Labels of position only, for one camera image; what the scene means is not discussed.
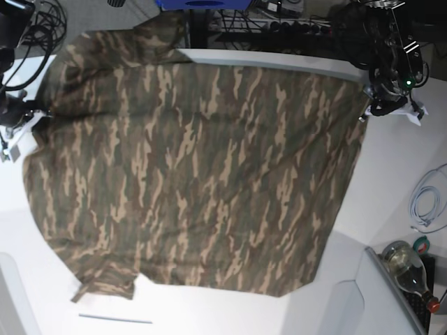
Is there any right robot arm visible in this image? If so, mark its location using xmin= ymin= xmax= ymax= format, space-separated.
xmin=1 ymin=1 xmax=53 ymax=128

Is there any black perforated tray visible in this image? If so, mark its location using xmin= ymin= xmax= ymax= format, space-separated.
xmin=402 ymin=255 xmax=436 ymax=334

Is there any blue box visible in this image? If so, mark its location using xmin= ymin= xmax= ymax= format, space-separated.
xmin=156 ymin=0 xmax=251 ymax=10

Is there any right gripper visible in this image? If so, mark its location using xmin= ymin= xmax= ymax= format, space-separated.
xmin=1 ymin=99 xmax=35 ymax=128

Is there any green tape roll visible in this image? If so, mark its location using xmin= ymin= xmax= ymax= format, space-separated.
xmin=413 ymin=236 xmax=430 ymax=255

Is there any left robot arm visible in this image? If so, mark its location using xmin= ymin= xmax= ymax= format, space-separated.
xmin=331 ymin=1 xmax=430 ymax=125

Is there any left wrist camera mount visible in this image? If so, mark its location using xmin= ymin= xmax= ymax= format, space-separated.
xmin=359 ymin=101 xmax=429 ymax=126

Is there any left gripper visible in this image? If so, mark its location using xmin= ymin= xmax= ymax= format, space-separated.
xmin=365 ymin=82 xmax=411 ymax=117

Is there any black power strip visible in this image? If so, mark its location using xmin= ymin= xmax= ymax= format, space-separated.
xmin=268 ymin=21 xmax=331 ymax=35

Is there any coiled white cable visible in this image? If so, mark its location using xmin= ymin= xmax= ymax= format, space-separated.
xmin=408 ymin=163 xmax=447 ymax=234

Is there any camouflage t-shirt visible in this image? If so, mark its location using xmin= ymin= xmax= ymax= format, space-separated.
xmin=23 ymin=12 xmax=369 ymax=302

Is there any clear plastic bottle red cap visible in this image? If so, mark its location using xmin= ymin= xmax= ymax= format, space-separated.
xmin=381 ymin=241 xmax=440 ymax=313

